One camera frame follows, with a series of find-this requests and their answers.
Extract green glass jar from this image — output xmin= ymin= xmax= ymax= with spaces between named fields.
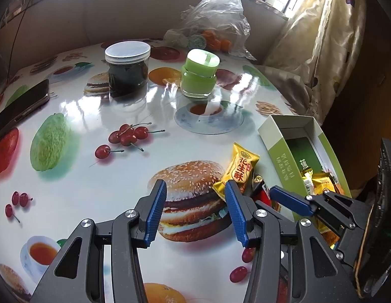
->
xmin=180 ymin=48 xmax=220 ymax=98

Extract green white cardboard box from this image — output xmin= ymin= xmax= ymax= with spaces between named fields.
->
xmin=258 ymin=115 xmax=351 ymax=197

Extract clear plastic bag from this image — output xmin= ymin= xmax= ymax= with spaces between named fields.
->
xmin=163 ymin=0 xmax=255 ymax=60

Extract red black candy packet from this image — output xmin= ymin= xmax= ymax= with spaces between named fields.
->
xmin=251 ymin=174 xmax=271 ymax=206

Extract yellow peanut candy packet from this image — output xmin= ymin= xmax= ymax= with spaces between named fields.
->
xmin=213 ymin=143 xmax=260 ymax=202

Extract dark jar white lid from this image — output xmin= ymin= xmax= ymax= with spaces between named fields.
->
xmin=105 ymin=41 xmax=151 ymax=98

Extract gold foil packet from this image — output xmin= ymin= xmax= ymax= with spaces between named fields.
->
xmin=301 ymin=168 xmax=315 ymax=196

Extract black smartphone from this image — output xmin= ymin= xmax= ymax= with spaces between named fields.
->
xmin=0 ymin=79 xmax=49 ymax=138

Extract beige floral curtain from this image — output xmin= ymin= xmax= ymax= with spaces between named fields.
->
xmin=258 ymin=0 xmax=367 ymax=123

